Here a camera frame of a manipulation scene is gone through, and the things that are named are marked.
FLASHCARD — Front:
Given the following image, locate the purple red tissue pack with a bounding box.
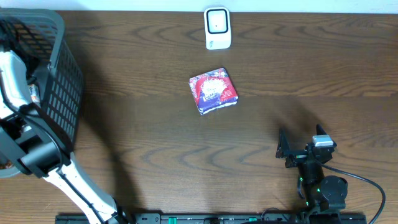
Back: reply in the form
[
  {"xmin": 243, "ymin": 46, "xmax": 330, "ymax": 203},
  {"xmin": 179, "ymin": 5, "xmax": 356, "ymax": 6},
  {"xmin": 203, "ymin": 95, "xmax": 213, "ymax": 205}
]
[{"xmin": 188, "ymin": 68, "xmax": 239, "ymax": 115}]

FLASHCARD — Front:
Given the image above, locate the small orange tissue packet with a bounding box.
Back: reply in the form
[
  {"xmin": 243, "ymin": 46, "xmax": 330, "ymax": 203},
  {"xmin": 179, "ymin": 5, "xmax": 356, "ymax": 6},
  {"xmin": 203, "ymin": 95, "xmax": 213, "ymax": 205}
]
[{"xmin": 28, "ymin": 84, "xmax": 40, "ymax": 103}]

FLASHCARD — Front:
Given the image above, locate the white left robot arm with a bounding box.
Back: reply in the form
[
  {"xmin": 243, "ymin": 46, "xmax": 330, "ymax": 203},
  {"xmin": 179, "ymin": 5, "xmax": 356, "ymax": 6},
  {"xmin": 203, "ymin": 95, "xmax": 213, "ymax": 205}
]
[{"xmin": 1, "ymin": 50, "xmax": 130, "ymax": 223}]

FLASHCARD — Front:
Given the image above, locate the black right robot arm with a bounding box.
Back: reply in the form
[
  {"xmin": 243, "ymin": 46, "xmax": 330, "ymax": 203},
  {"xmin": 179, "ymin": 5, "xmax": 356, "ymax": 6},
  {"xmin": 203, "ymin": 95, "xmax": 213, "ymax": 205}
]
[{"xmin": 275, "ymin": 124, "xmax": 348, "ymax": 223}]

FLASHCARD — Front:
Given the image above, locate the white barcode scanner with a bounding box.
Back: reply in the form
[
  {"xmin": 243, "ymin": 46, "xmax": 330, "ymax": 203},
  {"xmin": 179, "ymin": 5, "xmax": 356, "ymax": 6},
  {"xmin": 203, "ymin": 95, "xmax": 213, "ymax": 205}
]
[{"xmin": 203, "ymin": 7, "xmax": 232, "ymax": 50}]

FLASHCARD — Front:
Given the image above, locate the dark grey plastic basket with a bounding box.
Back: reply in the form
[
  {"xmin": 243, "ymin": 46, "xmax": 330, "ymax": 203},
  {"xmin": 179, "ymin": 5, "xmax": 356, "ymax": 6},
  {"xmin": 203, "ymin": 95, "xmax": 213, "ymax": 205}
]
[{"xmin": 1, "ymin": 8, "xmax": 84, "ymax": 178}]

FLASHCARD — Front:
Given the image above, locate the black mounting rail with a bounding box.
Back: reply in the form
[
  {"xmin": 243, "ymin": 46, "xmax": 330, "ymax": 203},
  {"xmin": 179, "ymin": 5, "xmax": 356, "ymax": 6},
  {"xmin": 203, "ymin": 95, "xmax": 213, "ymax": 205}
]
[{"xmin": 55, "ymin": 212, "xmax": 368, "ymax": 224}]

